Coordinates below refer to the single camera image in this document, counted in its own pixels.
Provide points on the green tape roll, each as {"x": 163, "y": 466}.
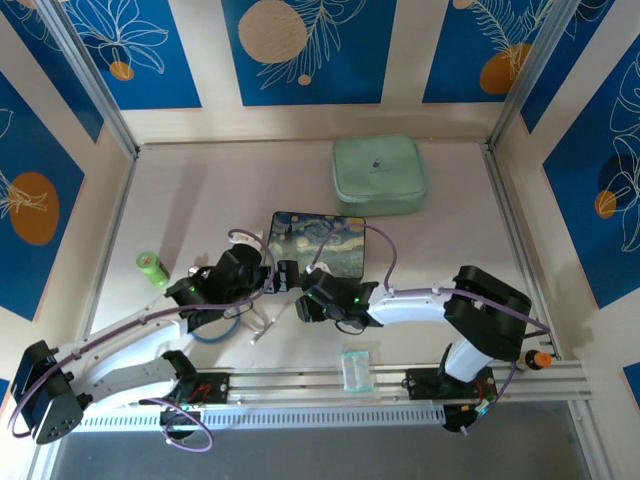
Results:
{"x": 152, "y": 268}

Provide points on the aluminium frame post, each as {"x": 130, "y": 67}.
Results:
{"x": 90, "y": 75}
{"x": 530, "y": 75}

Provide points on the clear plastic bag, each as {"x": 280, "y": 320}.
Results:
{"x": 356, "y": 372}

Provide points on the aluminium table edge rail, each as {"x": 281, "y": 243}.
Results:
{"x": 515, "y": 225}
{"x": 112, "y": 225}

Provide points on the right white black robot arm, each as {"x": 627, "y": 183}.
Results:
{"x": 410, "y": 307}

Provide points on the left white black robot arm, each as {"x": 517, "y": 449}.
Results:
{"x": 125, "y": 345}

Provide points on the starry night print pad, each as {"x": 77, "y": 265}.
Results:
{"x": 300, "y": 240}

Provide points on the small round metal disc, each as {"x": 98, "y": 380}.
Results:
{"x": 193, "y": 270}

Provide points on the orange capped small bottle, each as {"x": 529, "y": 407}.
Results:
{"x": 537, "y": 360}

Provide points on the aluminium mounting rail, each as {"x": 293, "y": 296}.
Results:
{"x": 300, "y": 382}

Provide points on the mint green zip case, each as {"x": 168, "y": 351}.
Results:
{"x": 380, "y": 172}

